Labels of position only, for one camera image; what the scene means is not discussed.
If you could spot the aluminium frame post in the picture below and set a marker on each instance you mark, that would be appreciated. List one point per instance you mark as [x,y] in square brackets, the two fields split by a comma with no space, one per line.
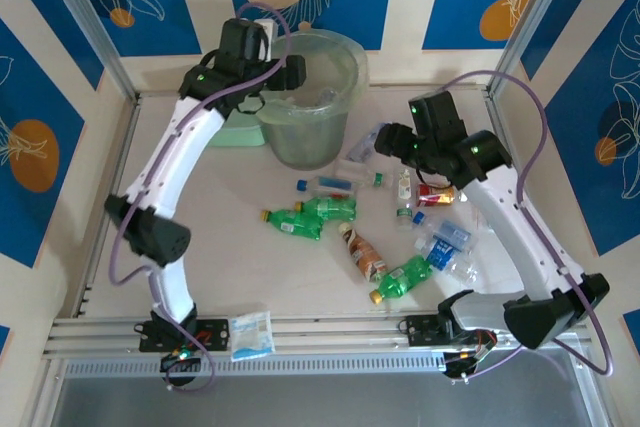
[536,17]
[88,22]

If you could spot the clear bottle blue red label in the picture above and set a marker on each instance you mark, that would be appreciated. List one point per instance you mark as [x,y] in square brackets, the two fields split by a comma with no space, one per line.
[330,184]

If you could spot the white blue printed packet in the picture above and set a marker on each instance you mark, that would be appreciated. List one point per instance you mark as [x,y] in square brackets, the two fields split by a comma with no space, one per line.
[252,334]

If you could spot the lavender tinted plastic bottle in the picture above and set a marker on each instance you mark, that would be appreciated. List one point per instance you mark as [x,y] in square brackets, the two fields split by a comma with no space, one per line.
[362,147]

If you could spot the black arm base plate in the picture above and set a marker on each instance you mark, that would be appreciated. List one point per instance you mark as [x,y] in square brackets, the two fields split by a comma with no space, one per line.
[215,334]
[420,329]

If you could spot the green bottle yellow cap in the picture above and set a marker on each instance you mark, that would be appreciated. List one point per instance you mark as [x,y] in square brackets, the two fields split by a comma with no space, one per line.
[295,222]
[405,277]
[330,207]

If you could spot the translucent green plastic bucket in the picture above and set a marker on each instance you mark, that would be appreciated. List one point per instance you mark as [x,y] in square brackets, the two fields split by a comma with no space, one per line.
[310,142]

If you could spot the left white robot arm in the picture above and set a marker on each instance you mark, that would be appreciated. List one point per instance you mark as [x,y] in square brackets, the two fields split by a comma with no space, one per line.
[165,167]

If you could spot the grey metal panel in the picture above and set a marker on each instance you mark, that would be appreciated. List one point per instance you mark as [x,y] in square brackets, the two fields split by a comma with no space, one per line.
[325,402]

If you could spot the wide aluminium mounting rail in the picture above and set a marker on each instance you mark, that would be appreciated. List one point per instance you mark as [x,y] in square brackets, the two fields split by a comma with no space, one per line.
[325,332]

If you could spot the brown chocolate drink bottle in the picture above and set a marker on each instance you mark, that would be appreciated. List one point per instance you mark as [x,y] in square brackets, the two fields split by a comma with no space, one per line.
[362,252]

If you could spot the small white label bottle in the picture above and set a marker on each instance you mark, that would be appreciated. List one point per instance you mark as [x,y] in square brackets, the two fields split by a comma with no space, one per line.
[405,187]

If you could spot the clear plastic bottle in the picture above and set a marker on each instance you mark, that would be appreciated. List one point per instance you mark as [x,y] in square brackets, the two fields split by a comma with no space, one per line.
[329,97]

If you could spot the blue label bottle white cap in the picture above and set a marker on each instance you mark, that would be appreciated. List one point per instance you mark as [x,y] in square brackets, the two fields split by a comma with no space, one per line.
[440,254]

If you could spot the red soda can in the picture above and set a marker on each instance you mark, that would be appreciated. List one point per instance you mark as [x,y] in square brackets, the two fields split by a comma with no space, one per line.
[435,195]

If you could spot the clear bottle green cap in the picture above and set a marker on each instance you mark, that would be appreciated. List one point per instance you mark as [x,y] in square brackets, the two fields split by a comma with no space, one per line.
[357,172]

